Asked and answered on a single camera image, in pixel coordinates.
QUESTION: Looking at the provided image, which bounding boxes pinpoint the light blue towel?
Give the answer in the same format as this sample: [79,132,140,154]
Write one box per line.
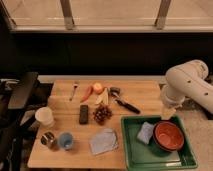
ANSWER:
[89,128,118,155]

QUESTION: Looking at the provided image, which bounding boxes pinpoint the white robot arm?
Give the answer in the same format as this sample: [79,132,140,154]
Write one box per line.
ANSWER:
[160,60,213,120]

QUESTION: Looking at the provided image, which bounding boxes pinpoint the blue cup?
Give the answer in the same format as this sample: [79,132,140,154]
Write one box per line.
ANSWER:
[57,132,74,150]

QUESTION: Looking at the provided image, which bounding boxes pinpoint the white paper cup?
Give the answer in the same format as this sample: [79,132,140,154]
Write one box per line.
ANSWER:
[35,107,54,126]

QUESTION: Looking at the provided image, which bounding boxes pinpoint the orange bowl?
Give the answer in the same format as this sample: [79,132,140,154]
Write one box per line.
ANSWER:
[153,121,184,152]

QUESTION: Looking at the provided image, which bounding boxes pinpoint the blue sponge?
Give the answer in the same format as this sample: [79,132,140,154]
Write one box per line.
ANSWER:
[137,122,154,145]

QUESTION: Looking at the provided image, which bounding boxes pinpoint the green plastic tray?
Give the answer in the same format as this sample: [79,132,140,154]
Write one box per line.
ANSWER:
[121,115,198,171]

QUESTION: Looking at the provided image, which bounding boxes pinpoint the yellow banana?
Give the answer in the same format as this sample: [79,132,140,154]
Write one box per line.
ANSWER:
[95,88,109,105]

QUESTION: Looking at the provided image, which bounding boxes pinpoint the bunch of dark grapes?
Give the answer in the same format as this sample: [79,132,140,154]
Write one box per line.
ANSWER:
[93,105,112,125]

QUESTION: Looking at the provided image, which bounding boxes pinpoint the red yellow apple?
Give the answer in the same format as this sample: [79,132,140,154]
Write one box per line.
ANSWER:
[93,83,104,94]

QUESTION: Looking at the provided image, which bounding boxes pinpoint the orange carrot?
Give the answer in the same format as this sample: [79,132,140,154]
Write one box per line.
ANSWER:
[80,86,93,103]

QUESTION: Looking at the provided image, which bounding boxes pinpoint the black remote control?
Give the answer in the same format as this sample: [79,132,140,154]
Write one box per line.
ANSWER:
[79,105,89,124]

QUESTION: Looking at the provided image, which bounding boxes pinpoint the silver fork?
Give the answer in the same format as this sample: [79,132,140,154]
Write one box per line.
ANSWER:
[69,81,79,101]

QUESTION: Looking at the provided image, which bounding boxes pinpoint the silver metal can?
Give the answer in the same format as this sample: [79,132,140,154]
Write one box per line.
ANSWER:
[40,132,56,149]

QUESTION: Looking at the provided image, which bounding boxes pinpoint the black chair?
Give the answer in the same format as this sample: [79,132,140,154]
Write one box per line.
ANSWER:
[0,72,38,171]

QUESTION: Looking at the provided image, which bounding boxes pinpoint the black handled peeler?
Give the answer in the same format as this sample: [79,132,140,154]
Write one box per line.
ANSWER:
[110,87,140,114]

